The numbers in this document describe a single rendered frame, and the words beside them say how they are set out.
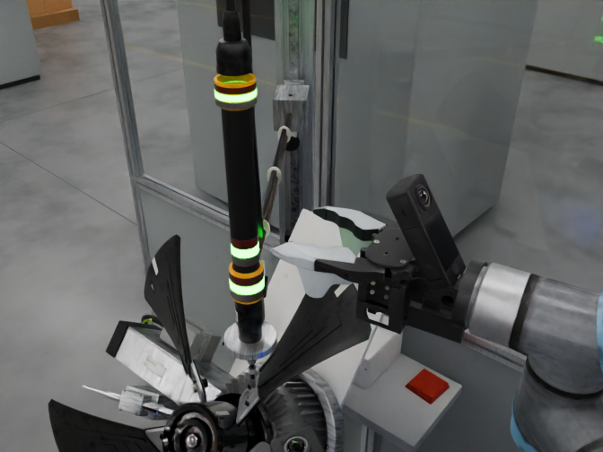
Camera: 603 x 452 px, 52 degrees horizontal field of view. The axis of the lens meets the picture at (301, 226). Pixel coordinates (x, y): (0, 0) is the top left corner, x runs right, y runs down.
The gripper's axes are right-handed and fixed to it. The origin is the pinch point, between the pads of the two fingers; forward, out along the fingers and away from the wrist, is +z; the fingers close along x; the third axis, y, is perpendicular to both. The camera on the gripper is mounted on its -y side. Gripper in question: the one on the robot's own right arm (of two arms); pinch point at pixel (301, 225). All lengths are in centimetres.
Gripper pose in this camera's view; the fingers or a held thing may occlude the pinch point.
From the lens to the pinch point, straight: 68.3
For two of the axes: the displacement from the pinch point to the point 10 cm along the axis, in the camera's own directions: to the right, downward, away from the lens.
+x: 4.9, -4.7, 7.4
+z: -8.7, -2.6, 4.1
